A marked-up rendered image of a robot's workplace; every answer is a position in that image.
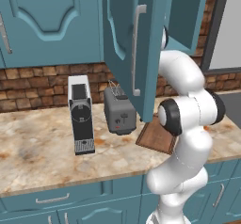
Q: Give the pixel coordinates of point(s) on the brown wooden cutting board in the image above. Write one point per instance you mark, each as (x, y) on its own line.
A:
(155, 136)

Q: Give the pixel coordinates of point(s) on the teal closed upper cabinet door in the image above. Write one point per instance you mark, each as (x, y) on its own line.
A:
(62, 49)

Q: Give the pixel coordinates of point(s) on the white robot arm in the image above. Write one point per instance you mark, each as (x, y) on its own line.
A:
(188, 86)

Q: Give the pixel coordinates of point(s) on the teal lower cabinet door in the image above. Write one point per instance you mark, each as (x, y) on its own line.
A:
(103, 213)
(204, 205)
(28, 219)

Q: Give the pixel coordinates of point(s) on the teal wide drawer front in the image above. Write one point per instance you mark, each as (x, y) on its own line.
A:
(94, 190)

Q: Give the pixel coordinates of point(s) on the teal small drawer front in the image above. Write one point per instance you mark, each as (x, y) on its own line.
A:
(222, 169)

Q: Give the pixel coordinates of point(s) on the grey tall appliance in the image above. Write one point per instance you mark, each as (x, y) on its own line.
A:
(226, 24)

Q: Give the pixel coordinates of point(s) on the black and white coffee machine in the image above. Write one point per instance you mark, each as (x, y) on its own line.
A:
(82, 121)

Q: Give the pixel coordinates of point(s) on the teal open cabinet door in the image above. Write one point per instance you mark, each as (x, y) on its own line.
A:
(153, 45)

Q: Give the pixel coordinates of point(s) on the teal open upper cabinet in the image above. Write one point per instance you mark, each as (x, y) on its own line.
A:
(183, 17)

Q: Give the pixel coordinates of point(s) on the grey toaster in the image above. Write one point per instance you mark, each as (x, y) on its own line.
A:
(120, 115)

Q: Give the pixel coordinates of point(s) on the dark grey hob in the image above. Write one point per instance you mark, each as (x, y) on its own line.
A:
(232, 108)

